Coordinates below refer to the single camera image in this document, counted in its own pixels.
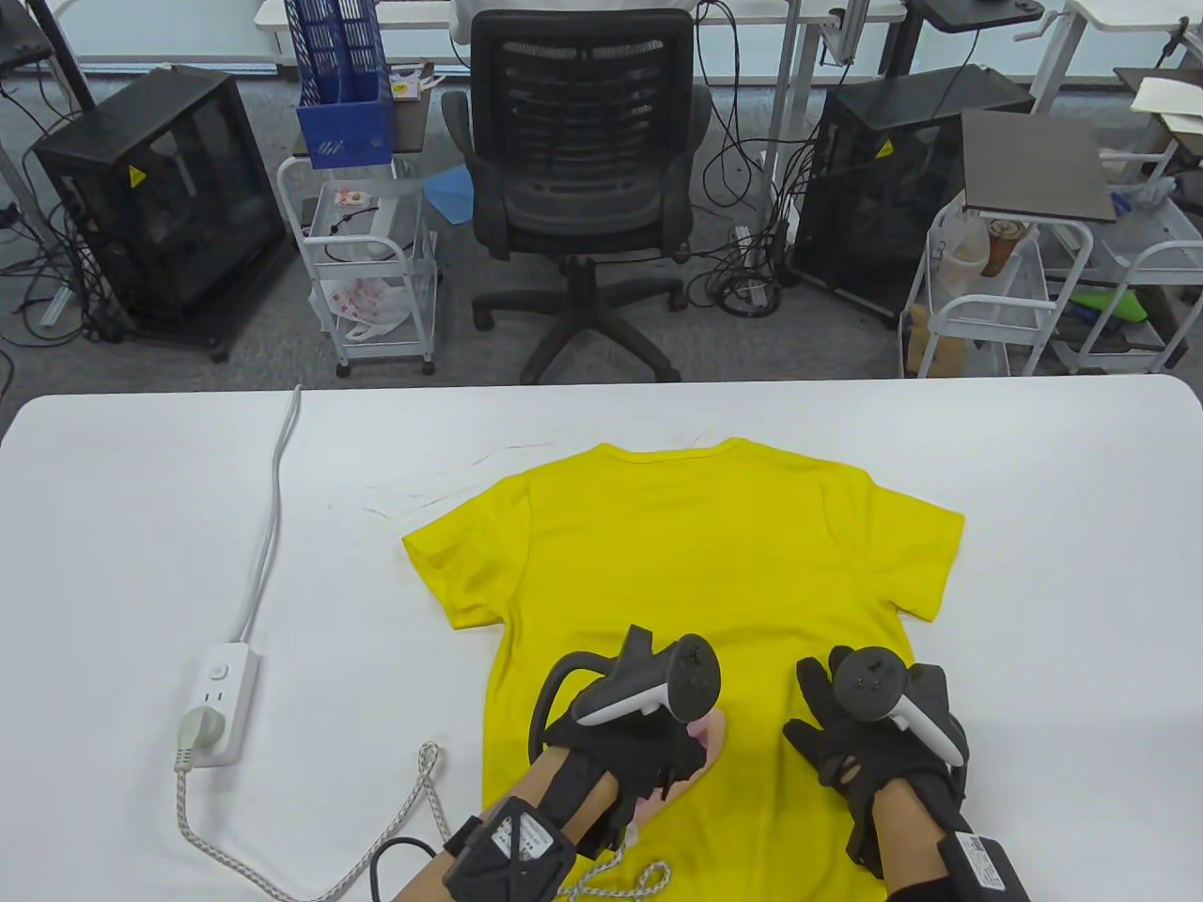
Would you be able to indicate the black controller on glove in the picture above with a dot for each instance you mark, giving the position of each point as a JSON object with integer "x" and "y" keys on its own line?
{"x": 874, "y": 681}
{"x": 681, "y": 678}

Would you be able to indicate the person's right thumb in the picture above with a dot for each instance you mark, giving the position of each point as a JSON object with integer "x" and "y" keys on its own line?
{"x": 806, "y": 747}

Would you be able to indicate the person's right forearm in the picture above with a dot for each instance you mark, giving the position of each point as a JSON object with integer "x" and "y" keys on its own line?
{"x": 907, "y": 836}

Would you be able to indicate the person's left forearm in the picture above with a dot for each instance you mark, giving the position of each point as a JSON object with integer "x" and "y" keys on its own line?
{"x": 512, "y": 817}

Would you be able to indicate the green object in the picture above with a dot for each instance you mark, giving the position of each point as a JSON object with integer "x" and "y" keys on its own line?
{"x": 1114, "y": 305}

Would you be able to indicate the brown drink cup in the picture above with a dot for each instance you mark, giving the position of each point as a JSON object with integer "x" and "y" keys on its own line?
{"x": 1001, "y": 246}

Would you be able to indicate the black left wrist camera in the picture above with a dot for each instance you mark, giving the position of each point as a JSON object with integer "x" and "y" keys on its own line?
{"x": 512, "y": 846}

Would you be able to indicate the black computer case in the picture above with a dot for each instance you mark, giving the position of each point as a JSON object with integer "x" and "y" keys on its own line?
{"x": 893, "y": 188}
{"x": 160, "y": 197}

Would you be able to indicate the person's left hand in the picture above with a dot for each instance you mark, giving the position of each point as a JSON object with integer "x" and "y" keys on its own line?
{"x": 648, "y": 761}

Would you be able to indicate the yellow t-shirt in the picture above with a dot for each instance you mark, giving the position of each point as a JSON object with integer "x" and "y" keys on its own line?
{"x": 677, "y": 564}

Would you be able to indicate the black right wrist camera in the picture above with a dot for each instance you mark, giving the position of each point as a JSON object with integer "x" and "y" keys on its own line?
{"x": 982, "y": 869}

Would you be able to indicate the blue file holder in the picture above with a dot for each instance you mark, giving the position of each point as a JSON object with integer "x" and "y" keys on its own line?
{"x": 343, "y": 127}

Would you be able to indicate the black controller on left glove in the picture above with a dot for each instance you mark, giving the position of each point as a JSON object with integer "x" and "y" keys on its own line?
{"x": 681, "y": 678}

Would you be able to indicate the blue paper sheet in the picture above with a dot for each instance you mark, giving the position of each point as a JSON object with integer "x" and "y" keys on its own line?
{"x": 449, "y": 193}

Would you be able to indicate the pink mini iron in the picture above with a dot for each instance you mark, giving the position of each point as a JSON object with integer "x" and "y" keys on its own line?
{"x": 714, "y": 742}

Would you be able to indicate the white plastic bag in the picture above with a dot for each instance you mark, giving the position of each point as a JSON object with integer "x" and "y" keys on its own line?
{"x": 367, "y": 303}

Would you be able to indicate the black mesh office chair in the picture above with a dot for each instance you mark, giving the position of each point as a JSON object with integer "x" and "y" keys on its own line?
{"x": 583, "y": 178}

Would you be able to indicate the white plastic jug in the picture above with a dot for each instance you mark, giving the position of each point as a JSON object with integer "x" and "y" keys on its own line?
{"x": 963, "y": 252}

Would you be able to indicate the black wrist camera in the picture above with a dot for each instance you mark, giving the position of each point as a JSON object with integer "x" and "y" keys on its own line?
{"x": 982, "y": 869}
{"x": 512, "y": 846}

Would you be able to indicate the person's right hand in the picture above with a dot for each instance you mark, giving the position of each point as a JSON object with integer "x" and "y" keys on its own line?
{"x": 874, "y": 761}

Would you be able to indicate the brown cardboard box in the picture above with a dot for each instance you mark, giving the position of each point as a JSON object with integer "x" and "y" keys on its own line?
{"x": 940, "y": 343}

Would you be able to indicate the dark brown board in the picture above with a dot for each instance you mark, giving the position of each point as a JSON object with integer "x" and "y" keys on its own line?
{"x": 1034, "y": 164}

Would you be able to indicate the person's left fingers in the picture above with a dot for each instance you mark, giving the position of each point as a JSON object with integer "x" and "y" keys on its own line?
{"x": 684, "y": 756}

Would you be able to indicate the white plug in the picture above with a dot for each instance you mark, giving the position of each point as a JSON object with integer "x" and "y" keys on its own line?
{"x": 199, "y": 728}

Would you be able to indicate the black controller on right glove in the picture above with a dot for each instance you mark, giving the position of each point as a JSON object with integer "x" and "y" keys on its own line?
{"x": 874, "y": 681}

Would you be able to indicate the white floor power strip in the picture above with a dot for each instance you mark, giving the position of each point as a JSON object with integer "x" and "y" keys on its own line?
{"x": 747, "y": 263}

